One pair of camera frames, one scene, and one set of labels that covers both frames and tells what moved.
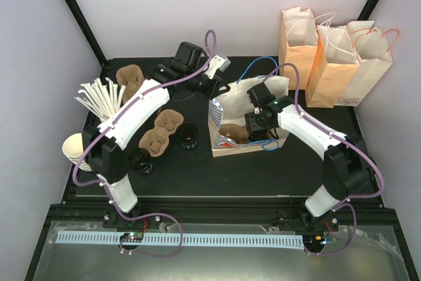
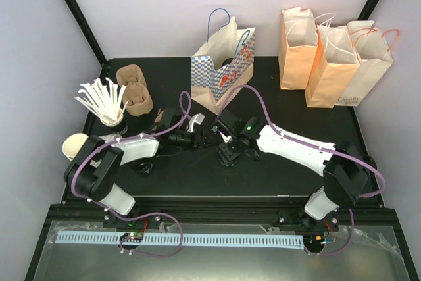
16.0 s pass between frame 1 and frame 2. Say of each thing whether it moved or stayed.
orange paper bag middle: stayed
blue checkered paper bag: moved
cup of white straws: stayed
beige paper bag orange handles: stayed
